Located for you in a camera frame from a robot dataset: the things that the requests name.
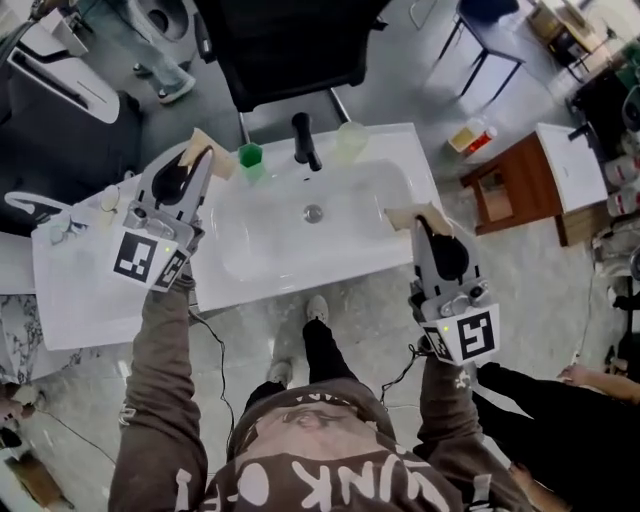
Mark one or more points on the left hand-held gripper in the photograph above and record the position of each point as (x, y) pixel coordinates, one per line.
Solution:
(145, 250)

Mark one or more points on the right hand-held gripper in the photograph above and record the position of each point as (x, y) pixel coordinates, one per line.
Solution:
(465, 330)

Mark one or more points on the green cup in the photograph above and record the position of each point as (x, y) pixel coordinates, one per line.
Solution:
(251, 162)

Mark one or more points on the person's left forearm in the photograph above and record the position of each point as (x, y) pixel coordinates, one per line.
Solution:
(160, 365)

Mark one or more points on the person's right forearm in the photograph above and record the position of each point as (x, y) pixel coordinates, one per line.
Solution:
(447, 400)

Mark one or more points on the translucent pale plastic cup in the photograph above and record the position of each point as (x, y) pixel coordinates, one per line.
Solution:
(352, 145)

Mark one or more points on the white sink basin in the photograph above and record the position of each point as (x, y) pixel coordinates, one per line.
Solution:
(350, 240)

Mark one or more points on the wooden cabinet with white basin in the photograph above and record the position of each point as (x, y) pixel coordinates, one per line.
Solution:
(520, 185)

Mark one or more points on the black cabinet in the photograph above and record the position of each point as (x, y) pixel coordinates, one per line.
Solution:
(60, 155)

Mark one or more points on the white black-slotted appliance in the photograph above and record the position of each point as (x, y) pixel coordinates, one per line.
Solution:
(92, 95)

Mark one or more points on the red liquid bottle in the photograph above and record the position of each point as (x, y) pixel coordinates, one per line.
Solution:
(482, 142)

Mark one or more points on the yellow liquid bottle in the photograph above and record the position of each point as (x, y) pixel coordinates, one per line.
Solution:
(465, 135)

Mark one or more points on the black sink faucet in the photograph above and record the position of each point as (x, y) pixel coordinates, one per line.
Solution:
(302, 140)

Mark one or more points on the person's right white shoe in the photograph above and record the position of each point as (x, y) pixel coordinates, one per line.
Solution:
(317, 307)

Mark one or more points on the person's white shoe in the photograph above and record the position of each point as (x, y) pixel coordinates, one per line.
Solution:
(280, 372)
(317, 307)

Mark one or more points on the white flat counter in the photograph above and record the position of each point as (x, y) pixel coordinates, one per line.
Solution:
(85, 290)

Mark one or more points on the metal sink drain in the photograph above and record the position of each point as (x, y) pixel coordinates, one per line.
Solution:
(312, 214)

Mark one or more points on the white gooseneck faucet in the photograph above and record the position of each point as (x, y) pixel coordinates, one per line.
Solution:
(30, 200)

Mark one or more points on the person's right leg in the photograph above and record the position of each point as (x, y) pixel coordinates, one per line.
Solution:
(327, 350)

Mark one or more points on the person's leg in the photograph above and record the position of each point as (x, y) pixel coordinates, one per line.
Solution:
(265, 392)
(327, 350)

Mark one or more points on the black office chair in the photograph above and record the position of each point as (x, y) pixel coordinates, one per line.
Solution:
(290, 50)

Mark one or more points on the small black cabinet faucet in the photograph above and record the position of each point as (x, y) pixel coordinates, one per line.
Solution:
(582, 134)

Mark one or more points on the white plastic jug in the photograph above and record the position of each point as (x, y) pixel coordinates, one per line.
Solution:
(622, 170)
(625, 202)

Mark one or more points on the person's left white shoe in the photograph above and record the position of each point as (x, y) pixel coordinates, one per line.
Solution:
(280, 372)

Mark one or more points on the marble slab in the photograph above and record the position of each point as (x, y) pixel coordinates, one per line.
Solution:
(20, 340)

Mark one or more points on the person's left leg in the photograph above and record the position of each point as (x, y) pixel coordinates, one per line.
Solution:
(265, 392)

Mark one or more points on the black square stool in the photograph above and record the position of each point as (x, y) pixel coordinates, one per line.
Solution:
(492, 35)

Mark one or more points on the person's brown printed hoodie torso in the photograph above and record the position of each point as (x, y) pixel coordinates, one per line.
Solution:
(320, 465)

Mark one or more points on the cardboard box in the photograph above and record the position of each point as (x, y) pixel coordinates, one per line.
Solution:
(560, 25)

